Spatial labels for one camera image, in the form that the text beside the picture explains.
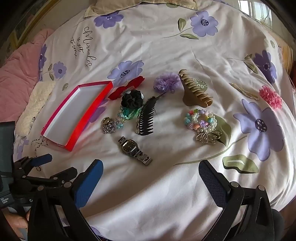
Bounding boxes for bright window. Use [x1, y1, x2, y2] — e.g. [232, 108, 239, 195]
[240, 0, 275, 26]

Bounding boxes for purple flower hair tie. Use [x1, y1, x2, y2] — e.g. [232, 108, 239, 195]
[153, 72, 181, 93]

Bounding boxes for gold beaded hair band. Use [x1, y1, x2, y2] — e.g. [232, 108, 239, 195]
[178, 68, 213, 109]

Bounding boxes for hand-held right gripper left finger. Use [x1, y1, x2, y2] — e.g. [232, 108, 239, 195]
[27, 159, 104, 241]

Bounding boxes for pink flower hair tie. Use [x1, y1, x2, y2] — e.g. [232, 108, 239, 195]
[259, 85, 283, 110]

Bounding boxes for cream fluffy cloth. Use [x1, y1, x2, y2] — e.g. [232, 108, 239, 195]
[16, 81, 56, 137]

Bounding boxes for beige pillow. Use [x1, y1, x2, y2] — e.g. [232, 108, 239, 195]
[84, 0, 199, 18]

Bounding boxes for black scrunchie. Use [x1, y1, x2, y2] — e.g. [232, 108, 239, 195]
[121, 90, 145, 109]

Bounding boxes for red bow hair clip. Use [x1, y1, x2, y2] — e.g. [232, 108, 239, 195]
[108, 76, 145, 100]

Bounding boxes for person's left hand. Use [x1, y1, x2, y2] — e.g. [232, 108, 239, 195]
[0, 207, 30, 235]

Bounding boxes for gold framed picture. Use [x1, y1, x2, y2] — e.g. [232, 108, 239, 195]
[0, 0, 62, 58]

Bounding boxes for pink quilted blanket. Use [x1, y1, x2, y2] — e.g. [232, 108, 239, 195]
[0, 29, 55, 118]

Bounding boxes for white floral bedsheet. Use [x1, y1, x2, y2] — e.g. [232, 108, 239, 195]
[13, 0, 292, 241]

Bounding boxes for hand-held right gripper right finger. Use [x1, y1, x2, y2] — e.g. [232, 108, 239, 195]
[198, 159, 276, 241]

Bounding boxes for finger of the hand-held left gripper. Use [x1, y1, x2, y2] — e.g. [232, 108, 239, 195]
[13, 153, 53, 179]
[25, 167, 78, 188]

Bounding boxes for red shallow cardboard box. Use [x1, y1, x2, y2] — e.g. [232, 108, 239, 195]
[41, 81, 114, 151]

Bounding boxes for silver metal wristwatch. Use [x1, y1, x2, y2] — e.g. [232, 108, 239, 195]
[118, 136, 153, 166]

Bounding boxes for blue crystal bead bracelet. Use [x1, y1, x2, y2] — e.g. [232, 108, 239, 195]
[113, 105, 126, 129]

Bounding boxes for black hair comb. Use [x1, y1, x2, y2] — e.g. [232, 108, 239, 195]
[135, 94, 163, 136]

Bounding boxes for pearl necklace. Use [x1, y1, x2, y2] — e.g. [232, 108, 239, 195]
[230, 83, 260, 101]

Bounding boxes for colourful bead bracelets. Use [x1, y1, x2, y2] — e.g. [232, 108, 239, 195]
[184, 109, 218, 133]

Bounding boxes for green braided bracelet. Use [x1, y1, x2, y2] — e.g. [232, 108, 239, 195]
[121, 107, 141, 121]

